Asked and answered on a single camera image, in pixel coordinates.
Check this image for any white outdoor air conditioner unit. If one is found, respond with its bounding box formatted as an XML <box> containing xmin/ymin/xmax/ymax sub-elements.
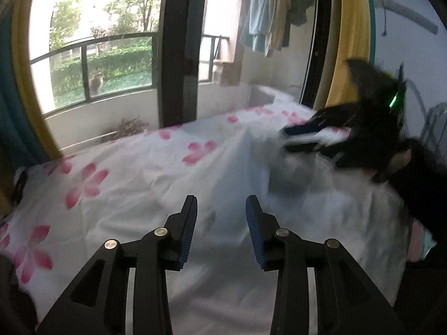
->
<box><xmin>249</xmin><ymin>84</ymin><xmax>280</xmax><ymax>107</ymax></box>

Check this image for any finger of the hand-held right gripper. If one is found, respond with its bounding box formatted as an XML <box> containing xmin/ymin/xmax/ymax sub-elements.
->
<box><xmin>287</xmin><ymin>131</ymin><xmax>350</xmax><ymax>157</ymax></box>
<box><xmin>284</xmin><ymin>103</ymin><xmax>360</xmax><ymax>136</ymax></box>

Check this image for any hanging dark garment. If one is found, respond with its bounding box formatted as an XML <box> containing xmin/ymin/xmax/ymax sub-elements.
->
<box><xmin>281</xmin><ymin>0</ymin><xmax>317</xmax><ymax>47</ymax></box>

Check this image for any white shirt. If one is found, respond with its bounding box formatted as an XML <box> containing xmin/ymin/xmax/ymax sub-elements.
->
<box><xmin>79</xmin><ymin>124</ymin><xmax>411</xmax><ymax>335</ymax></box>

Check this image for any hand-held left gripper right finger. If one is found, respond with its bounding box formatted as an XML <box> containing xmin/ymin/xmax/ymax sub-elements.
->
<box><xmin>245</xmin><ymin>195</ymin><xmax>407</xmax><ymax>335</ymax></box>

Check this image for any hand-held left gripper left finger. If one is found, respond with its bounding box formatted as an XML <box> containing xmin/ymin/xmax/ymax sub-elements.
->
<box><xmin>37</xmin><ymin>195</ymin><xmax>199</xmax><ymax>335</ymax></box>

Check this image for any potted plant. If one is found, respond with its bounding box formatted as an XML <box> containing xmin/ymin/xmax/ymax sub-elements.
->
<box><xmin>113</xmin><ymin>117</ymin><xmax>151</xmax><ymax>140</ymax></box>

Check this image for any black sliding door frame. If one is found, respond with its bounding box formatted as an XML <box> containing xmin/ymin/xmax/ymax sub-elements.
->
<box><xmin>157</xmin><ymin>0</ymin><xmax>212</xmax><ymax>131</ymax></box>

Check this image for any tabby cat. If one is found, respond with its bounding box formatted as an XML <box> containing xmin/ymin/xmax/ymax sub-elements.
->
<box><xmin>89</xmin><ymin>71</ymin><xmax>104</xmax><ymax>95</ymax></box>

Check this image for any pink floral bed sheet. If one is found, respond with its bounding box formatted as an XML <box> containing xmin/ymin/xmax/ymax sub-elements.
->
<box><xmin>0</xmin><ymin>103</ymin><xmax>413</xmax><ymax>325</ymax></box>

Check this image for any yellow curtain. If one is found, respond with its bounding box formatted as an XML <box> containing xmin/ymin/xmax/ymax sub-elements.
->
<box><xmin>10</xmin><ymin>0</ymin><xmax>61</xmax><ymax>161</ymax></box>
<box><xmin>325</xmin><ymin>0</ymin><xmax>372</xmax><ymax>110</ymax></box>

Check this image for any dark metal balcony railing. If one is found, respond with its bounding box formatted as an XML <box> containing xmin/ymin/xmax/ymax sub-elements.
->
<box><xmin>28</xmin><ymin>31</ymin><xmax>231</xmax><ymax>112</ymax></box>

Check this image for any person's right hand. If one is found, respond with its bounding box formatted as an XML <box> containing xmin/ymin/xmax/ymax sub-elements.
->
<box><xmin>386</xmin><ymin>147</ymin><xmax>413</xmax><ymax>173</ymax></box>

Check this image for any balcony cardboard box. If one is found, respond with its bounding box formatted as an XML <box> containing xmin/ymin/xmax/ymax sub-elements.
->
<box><xmin>219</xmin><ymin>61</ymin><xmax>241</xmax><ymax>86</ymax></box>

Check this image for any hanging beige garment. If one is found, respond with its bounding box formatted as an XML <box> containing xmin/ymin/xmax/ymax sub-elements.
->
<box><xmin>269</xmin><ymin>0</ymin><xmax>292</xmax><ymax>51</ymax></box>

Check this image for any hanging light blue towel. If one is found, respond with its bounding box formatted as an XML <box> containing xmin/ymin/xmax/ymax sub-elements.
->
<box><xmin>239</xmin><ymin>0</ymin><xmax>280</xmax><ymax>56</ymax></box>

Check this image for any white wall air conditioner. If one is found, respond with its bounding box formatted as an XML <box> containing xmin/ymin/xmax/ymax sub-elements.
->
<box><xmin>379</xmin><ymin>0</ymin><xmax>441</xmax><ymax>35</ymax></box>

